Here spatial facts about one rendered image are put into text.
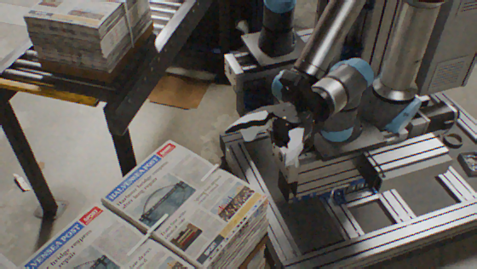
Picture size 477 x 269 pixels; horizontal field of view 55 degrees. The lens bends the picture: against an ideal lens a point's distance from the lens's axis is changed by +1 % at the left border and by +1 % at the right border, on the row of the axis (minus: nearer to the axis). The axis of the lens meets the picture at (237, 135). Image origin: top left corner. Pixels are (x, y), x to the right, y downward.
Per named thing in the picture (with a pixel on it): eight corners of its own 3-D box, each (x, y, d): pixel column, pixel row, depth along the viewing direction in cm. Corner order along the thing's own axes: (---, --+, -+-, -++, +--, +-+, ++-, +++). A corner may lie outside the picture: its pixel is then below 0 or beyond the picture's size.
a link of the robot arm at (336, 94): (347, 84, 92) (314, 71, 97) (334, 94, 90) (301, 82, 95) (346, 114, 97) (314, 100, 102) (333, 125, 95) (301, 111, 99)
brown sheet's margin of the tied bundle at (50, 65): (111, 83, 165) (109, 73, 162) (41, 69, 171) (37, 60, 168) (131, 58, 176) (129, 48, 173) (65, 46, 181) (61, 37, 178)
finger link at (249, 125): (227, 151, 91) (272, 142, 91) (224, 128, 87) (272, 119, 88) (225, 141, 93) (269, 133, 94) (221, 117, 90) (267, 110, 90)
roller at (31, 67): (124, 96, 169) (122, 86, 165) (13, 74, 178) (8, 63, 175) (130, 88, 172) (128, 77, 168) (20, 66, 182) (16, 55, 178)
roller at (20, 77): (116, 107, 164) (113, 97, 161) (2, 83, 174) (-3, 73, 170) (123, 99, 168) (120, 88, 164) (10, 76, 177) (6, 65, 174)
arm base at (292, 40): (286, 31, 188) (288, 8, 181) (302, 51, 177) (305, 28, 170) (251, 37, 184) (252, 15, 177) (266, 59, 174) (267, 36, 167)
